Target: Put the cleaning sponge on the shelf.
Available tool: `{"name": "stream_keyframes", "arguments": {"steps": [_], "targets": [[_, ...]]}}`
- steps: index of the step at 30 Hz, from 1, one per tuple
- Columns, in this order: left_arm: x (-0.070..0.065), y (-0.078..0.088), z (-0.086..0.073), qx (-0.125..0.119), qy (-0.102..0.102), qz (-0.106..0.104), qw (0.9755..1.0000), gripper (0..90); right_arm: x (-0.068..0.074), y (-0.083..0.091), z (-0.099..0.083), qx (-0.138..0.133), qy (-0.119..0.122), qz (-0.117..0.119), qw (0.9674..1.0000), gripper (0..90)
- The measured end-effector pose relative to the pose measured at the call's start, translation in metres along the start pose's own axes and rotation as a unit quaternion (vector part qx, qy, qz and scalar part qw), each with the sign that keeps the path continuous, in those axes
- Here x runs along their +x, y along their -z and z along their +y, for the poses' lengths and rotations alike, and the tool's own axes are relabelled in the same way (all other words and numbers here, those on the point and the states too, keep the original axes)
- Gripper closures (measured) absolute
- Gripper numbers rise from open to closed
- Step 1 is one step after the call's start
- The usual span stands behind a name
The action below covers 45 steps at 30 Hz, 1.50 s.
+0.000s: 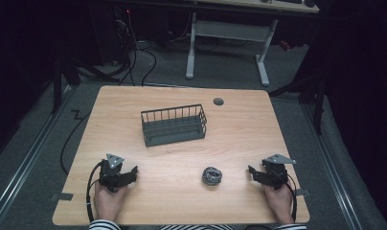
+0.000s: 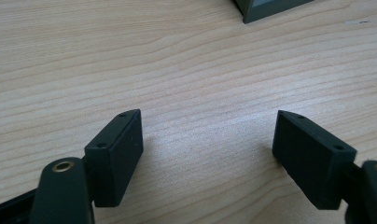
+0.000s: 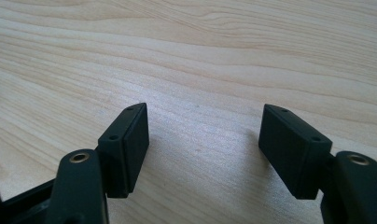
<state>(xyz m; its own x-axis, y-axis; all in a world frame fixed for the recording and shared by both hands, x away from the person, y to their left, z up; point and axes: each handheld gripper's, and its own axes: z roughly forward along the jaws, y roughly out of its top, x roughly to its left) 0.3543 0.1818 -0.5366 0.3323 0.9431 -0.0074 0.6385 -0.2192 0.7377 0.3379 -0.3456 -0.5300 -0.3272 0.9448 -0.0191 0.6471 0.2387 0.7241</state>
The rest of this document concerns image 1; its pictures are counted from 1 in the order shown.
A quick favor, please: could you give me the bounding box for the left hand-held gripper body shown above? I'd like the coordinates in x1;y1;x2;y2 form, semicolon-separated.
98;152;132;194

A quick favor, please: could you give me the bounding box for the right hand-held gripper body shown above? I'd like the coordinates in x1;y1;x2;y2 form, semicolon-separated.
261;153;297;192

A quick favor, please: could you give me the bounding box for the grey steel wool ball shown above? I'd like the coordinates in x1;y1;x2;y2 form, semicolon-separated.
201;166;223;187

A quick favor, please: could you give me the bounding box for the dark grey wire basket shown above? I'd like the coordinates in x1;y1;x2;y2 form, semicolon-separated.
140;103;208;148

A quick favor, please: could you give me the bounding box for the person's left hand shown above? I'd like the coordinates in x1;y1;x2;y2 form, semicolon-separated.
93;182;129;222

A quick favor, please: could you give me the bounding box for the person's right hand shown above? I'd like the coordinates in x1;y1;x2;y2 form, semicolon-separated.
263;183;295;225

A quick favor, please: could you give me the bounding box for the black metal stand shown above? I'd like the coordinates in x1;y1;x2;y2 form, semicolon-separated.
49;44;82;115
268;71;329;136

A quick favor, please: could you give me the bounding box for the person's striped torso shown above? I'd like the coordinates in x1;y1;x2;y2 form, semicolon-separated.
156;223;237;230

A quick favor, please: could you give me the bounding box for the dark computer tower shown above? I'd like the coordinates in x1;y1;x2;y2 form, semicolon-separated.
87;4;136;67

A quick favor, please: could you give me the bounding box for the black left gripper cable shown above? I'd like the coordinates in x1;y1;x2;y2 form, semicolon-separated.
85;161;105;223

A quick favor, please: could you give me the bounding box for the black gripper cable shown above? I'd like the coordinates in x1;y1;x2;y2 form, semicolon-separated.
85;161;105;223
285;172;299;223

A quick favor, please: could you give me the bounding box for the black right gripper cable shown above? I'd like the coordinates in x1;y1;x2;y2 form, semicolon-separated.
285;172;299;223

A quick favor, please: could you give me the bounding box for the black floor cable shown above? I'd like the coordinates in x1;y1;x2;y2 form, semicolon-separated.
59;108;93;176

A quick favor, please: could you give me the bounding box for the silver floor rail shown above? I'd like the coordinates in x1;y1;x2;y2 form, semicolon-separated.
0;85;75;226
300;101;364;230

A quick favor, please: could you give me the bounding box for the bundle of black floor cables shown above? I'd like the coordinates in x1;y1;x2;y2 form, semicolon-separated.
113;9;158;88

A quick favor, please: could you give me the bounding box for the white metal frame desk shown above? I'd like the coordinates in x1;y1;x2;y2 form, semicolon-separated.
185;0;321;88

